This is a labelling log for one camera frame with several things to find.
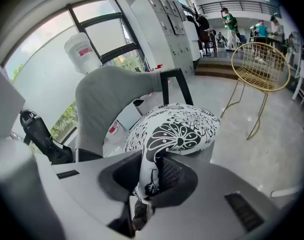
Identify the white locker cabinet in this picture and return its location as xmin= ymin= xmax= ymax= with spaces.
xmin=129 ymin=0 xmax=196 ymax=76

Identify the black metal railing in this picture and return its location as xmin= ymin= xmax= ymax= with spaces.
xmin=199 ymin=0 xmax=283 ymax=18

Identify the coat rack with dark coats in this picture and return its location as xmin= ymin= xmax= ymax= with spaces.
xmin=189 ymin=4 xmax=211 ymax=58

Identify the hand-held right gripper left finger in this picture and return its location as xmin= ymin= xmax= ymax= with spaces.
xmin=51 ymin=148 xmax=148 ymax=238

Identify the black office chair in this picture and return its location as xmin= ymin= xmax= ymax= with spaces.
xmin=19 ymin=108 xmax=75 ymax=165

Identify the black white patterned pillow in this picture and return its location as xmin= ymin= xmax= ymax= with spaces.
xmin=122 ymin=103 xmax=222 ymax=231

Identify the black window frame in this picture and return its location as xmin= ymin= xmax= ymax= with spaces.
xmin=66 ymin=0 xmax=143 ymax=68

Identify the grey armchair with cushion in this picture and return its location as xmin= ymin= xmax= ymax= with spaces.
xmin=74 ymin=65 xmax=216 ymax=165

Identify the white water dispenser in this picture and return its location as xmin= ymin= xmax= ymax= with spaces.
xmin=108 ymin=100 xmax=146 ymax=135

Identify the large clear water bottle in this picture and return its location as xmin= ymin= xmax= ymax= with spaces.
xmin=105 ymin=119 xmax=123 ymax=148
xmin=64 ymin=32 xmax=103 ymax=75

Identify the gold wire chair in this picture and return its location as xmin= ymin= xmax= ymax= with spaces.
xmin=219 ymin=41 xmax=292 ymax=141

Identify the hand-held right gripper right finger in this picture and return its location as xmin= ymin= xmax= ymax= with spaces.
xmin=141 ymin=156 xmax=301 ymax=240

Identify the wooden step platform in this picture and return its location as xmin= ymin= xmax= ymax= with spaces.
xmin=193 ymin=57 xmax=243 ymax=81

